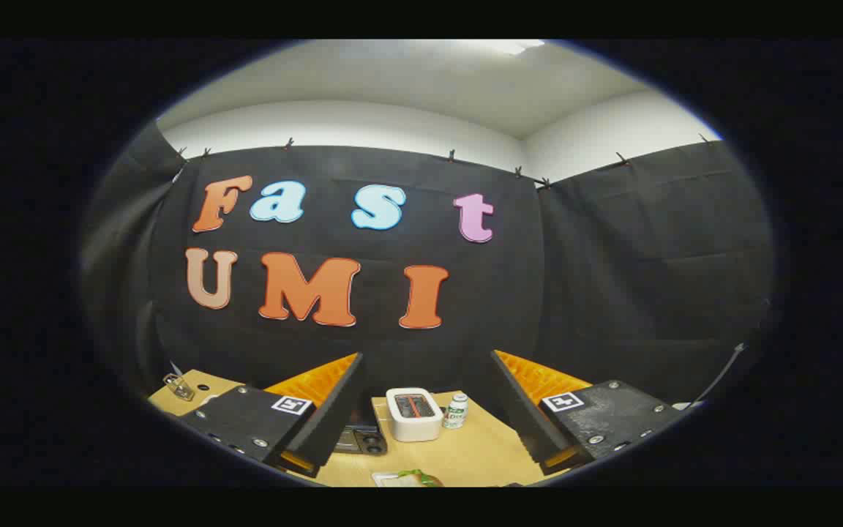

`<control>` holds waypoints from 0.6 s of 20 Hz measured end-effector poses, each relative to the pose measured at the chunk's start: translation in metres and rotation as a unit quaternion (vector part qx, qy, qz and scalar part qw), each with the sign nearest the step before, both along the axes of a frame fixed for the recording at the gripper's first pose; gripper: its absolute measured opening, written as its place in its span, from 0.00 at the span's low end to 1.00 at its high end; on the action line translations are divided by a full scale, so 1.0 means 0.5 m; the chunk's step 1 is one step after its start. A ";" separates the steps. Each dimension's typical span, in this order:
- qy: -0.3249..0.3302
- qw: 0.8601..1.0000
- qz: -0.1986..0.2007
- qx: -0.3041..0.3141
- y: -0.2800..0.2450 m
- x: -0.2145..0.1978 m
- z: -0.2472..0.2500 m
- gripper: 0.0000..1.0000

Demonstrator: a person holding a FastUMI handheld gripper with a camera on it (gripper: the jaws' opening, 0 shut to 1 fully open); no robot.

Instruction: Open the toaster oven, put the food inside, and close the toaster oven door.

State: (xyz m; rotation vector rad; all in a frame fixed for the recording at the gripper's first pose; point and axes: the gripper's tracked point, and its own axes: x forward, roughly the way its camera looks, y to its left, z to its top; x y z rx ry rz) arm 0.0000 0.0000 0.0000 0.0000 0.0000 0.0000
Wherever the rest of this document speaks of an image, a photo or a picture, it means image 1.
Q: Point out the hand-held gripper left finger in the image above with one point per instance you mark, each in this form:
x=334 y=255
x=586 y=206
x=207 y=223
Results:
x=334 y=410

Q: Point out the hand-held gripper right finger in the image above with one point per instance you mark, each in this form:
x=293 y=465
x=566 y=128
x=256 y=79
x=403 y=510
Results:
x=520 y=410

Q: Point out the black toaster oven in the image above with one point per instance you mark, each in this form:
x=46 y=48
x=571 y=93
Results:
x=364 y=439

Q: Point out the bread and lettuce sandwich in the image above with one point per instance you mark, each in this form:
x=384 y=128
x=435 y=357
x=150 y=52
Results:
x=421 y=478

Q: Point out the white pop-up toaster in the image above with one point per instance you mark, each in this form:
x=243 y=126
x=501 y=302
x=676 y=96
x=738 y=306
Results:
x=414 y=417

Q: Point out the small white green-label bottle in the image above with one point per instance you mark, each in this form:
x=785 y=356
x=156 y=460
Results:
x=455 y=411

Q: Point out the white slotted tray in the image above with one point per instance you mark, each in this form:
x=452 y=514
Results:
x=383 y=479

